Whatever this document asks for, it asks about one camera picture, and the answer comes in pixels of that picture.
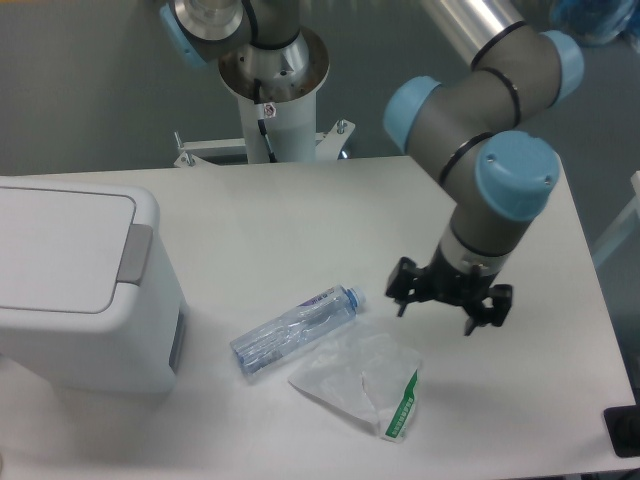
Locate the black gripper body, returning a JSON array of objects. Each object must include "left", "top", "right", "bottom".
[{"left": 417, "top": 247, "right": 500, "bottom": 308}]

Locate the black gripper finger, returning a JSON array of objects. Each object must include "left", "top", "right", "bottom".
[
  {"left": 463, "top": 284, "right": 513, "bottom": 336},
  {"left": 385, "top": 257, "right": 425, "bottom": 317}
]

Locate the white push-lid trash can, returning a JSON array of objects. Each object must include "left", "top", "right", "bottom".
[{"left": 1, "top": 177, "right": 187, "bottom": 393}]

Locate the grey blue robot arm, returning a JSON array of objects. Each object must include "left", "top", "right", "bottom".
[{"left": 160, "top": 1, "right": 584, "bottom": 332}]

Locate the clear plastic bag green label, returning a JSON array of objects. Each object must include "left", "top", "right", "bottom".
[{"left": 288, "top": 321, "right": 422, "bottom": 443}]

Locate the clear plastic water bottle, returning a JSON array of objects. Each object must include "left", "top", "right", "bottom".
[{"left": 230, "top": 285, "right": 367, "bottom": 384}]

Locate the black device at table edge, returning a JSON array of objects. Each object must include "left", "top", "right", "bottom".
[{"left": 603, "top": 405, "right": 639, "bottom": 458}]

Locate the blue plastic bag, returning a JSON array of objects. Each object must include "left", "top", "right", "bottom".
[{"left": 549, "top": 0, "right": 639, "bottom": 47}]

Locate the white frame at right edge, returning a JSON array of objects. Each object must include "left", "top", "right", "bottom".
[{"left": 591, "top": 171, "right": 639, "bottom": 269}]

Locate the white metal base frame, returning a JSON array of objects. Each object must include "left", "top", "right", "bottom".
[{"left": 174, "top": 119, "right": 356, "bottom": 167}]

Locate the black cable on pedestal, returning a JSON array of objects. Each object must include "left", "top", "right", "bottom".
[{"left": 252, "top": 77, "right": 279, "bottom": 164}]

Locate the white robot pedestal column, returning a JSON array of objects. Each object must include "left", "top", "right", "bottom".
[{"left": 218, "top": 26, "right": 329, "bottom": 139}]

